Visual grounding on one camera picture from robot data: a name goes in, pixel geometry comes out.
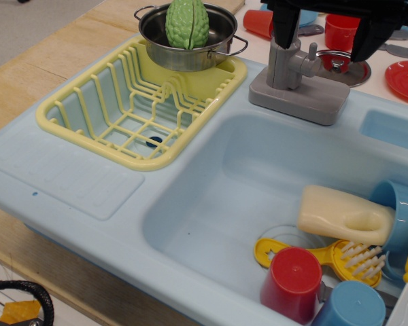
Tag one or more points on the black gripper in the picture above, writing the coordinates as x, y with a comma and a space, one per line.
375, 28

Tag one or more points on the grey faucet lever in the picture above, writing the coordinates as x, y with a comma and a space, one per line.
312, 51

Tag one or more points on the red upright cup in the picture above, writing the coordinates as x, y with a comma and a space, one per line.
340, 32

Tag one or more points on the steel pot lid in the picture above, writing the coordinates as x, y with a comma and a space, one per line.
337, 66

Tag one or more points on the red cup lying down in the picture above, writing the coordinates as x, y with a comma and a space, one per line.
259, 22

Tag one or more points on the grey toy knife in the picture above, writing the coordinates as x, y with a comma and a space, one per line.
395, 50

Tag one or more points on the grey toy faucet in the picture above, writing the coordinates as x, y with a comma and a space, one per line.
289, 85

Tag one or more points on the red plate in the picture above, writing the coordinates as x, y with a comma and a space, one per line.
396, 76

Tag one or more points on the small steel pot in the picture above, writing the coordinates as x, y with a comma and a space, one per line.
221, 43

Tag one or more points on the green toy vegetable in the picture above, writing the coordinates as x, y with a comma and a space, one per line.
187, 24

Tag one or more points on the blue cup in sink right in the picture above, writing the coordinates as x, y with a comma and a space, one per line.
395, 196

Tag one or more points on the blue cup in sink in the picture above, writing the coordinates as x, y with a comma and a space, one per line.
350, 303
395, 196

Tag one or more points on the yellow dish drying rack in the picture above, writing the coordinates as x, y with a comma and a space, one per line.
132, 111

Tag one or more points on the yellow dish brush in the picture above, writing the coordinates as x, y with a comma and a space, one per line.
348, 260

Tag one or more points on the light blue toy sink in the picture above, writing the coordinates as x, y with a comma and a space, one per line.
185, 233

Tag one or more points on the red cup in sink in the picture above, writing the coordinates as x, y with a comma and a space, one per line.
292, 284

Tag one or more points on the blue cup in sink front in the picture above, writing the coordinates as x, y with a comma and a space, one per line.
350, 303

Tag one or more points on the white object corner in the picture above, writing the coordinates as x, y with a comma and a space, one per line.
399, 315

